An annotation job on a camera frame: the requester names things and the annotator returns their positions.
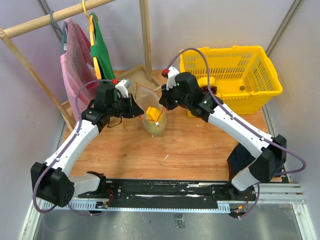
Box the yellow hanger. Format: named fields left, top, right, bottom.
left=81, top=0, right=102, bottom=80

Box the green cabbage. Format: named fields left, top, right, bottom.
left=142, top=120, right=166, bottom=137

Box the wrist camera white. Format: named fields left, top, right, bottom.
left=161, top=66, right=180, bottom=90
left=115, top=79, right=131, bottom=98

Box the dark red grapes bunch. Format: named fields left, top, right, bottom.
left=199, top=85, right=218, bottom=95

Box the green shirt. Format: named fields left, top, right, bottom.
left=88, top=12, right=117, bottom=83

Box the teal hanger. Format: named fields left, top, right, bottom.
left=49, top=10, right=68, bottom=55

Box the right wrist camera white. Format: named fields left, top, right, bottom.
left=161, top=66, right=180, bottom=90

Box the dark navy cloth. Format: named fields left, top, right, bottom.
left=226, top=144, right=283, bottom=181

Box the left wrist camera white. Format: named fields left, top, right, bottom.
left=115, top=79, right=131, bottom=98

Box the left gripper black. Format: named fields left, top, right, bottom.
left=107, top=93, right=145, bottom=119

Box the yellow plastic basket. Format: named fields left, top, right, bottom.
left=179, top=46, right=283, bottom=115

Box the yellow mango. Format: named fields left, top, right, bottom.
left=197, top=76, right=216, bottom=88

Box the wooden clothes rack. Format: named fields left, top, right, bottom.
left=0, top=0, right=151, bottom=130

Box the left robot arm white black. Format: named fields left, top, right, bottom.
left=30, top=79, right=144, bottom=207

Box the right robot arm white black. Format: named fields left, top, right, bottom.
left=159, top=67, right=287, bottom=200

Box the yellow bell pepper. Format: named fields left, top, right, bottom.
left=145, top=106, right=162, bottom=122

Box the pink shirt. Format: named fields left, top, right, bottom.
left=60, top=18, right=99, bottom=121

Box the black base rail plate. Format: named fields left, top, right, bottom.
left=78, top=178, right=256, bottom=211

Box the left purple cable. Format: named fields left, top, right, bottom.
left=32, top=78, right=116, bottom=217

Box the clear zip top bag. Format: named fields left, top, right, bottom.
left=134, top=83, right=167, bottom=137

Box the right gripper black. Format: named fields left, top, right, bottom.
left=159, top=81, right=191, bottom=112

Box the aluminium frame rail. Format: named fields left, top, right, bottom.
left=20, top=181, right=320, bottom=240

